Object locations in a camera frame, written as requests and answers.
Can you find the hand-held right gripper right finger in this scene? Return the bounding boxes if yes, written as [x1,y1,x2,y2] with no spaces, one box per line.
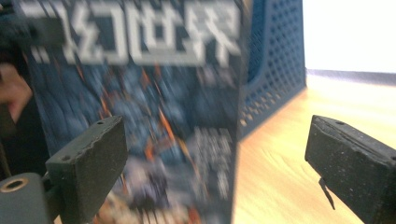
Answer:
[304,115,396,224]

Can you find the dark illustrated magazine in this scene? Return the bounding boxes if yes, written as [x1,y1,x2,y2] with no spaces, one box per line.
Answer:
[12,0,254,224]

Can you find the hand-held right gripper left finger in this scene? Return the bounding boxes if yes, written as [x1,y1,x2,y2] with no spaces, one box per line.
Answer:
[46,116,129,224]

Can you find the blue perforated file rack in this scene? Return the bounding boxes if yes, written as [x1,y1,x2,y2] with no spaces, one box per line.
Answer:
[236,0,308,141]

